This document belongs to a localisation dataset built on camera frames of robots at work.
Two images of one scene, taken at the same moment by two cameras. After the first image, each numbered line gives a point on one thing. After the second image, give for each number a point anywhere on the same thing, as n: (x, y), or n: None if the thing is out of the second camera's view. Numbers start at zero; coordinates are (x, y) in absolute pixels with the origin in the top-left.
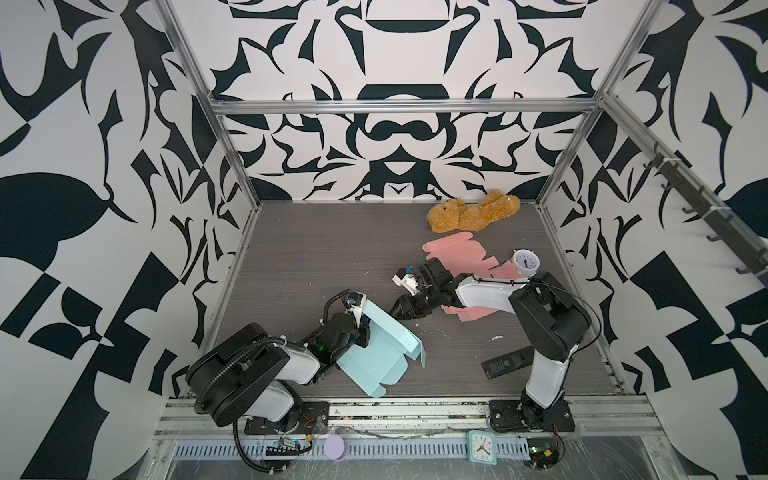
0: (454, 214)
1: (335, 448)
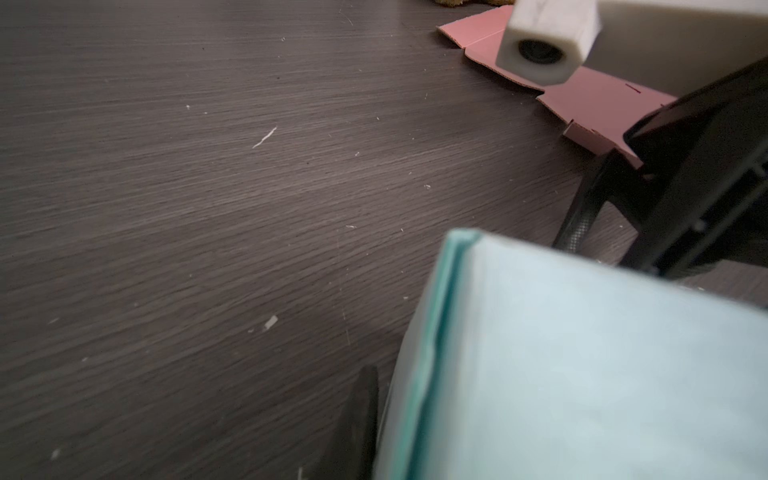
0: (457, 3)
1: None
